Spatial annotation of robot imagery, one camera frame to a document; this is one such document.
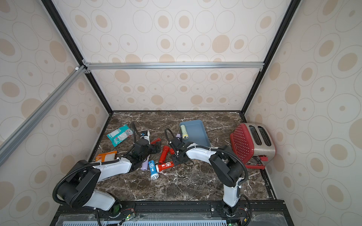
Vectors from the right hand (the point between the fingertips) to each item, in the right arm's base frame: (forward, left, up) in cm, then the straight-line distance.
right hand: (181, 159), depth 93 cm
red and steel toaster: (+3, -42, +17) cm, 45 cm away
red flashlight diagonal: (+3, +6, +4) cm, 8 cm away
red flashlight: (+13, +17, +3) cm, 22 cm away
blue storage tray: (+23, -10, 0) cm, 25 cm away
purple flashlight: (+16, +3, +4) cm, 17 cm away
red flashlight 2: (+5, +11, +3) cm, 12 cm away
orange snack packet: (-2, +48, +3) cm, 49 cm away
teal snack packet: (+16, +46, +4) cm, 49 cm away
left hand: (+7, +14, +10) cm, 18 cm away
